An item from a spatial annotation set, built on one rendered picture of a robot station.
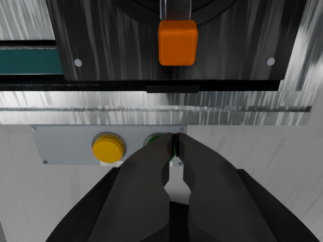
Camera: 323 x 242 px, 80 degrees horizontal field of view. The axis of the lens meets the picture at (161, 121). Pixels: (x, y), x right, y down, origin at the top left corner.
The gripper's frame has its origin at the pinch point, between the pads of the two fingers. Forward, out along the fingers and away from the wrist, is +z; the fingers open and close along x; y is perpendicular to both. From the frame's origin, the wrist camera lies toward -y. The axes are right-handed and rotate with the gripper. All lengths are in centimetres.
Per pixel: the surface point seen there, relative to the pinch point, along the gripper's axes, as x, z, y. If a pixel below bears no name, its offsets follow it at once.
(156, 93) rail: -1.8, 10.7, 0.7
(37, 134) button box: -18.0, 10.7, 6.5
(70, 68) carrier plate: -11.0, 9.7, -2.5
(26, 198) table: -35, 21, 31
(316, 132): 27.0, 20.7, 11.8
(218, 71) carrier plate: 4.9, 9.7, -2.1
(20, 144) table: -30.3, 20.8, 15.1
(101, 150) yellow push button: -9.2, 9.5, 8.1
